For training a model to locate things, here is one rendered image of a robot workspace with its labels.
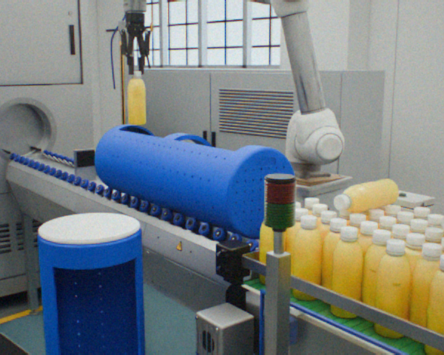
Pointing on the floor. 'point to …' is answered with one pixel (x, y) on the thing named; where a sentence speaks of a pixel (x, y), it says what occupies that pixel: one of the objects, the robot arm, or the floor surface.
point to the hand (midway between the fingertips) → (136, 66)
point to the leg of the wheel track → (29, 264)
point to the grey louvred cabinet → (267, 111)
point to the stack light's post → (277, 303)
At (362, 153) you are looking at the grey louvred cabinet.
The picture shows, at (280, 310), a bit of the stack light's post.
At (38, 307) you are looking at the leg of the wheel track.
